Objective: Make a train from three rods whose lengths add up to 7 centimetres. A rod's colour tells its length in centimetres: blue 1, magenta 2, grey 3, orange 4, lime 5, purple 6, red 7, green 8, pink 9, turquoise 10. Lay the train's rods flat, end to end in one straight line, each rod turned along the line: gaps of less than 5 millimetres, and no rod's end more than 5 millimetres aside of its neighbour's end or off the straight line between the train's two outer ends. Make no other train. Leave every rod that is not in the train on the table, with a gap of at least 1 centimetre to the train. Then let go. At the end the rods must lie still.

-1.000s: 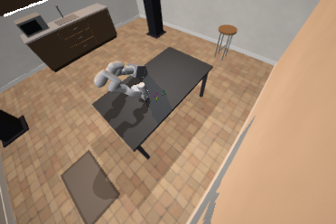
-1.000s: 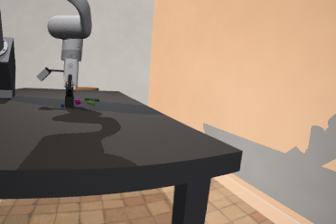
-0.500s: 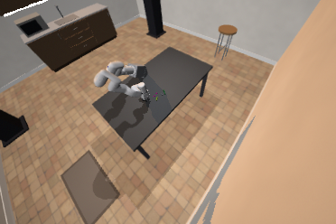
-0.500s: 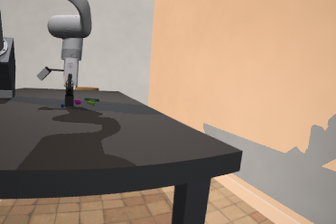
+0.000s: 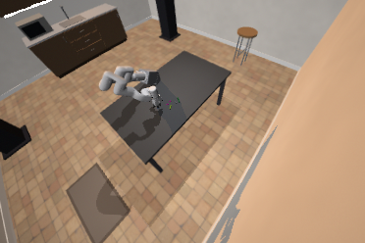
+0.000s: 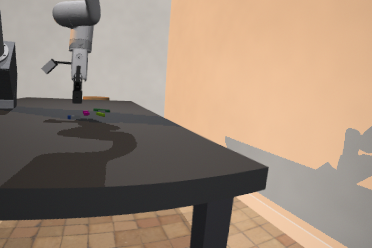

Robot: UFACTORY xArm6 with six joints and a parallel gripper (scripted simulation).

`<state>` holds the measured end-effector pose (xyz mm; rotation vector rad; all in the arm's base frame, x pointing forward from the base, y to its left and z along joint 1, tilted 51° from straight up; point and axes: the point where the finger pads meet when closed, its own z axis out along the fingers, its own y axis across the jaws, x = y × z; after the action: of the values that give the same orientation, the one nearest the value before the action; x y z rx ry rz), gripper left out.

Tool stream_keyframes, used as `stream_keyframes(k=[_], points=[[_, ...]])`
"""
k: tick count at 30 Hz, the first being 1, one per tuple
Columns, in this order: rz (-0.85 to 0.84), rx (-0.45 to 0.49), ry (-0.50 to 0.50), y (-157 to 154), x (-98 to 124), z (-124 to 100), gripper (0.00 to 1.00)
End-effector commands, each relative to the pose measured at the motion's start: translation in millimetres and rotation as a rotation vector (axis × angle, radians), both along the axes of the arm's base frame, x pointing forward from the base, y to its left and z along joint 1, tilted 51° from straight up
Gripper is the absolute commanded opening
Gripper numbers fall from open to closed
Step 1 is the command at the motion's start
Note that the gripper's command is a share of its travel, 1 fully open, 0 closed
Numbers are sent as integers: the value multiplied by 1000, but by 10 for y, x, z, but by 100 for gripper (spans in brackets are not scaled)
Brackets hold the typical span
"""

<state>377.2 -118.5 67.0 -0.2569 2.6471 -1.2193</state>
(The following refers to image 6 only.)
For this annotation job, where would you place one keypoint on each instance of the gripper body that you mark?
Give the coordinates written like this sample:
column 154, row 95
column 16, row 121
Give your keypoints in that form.
column 81, row 61

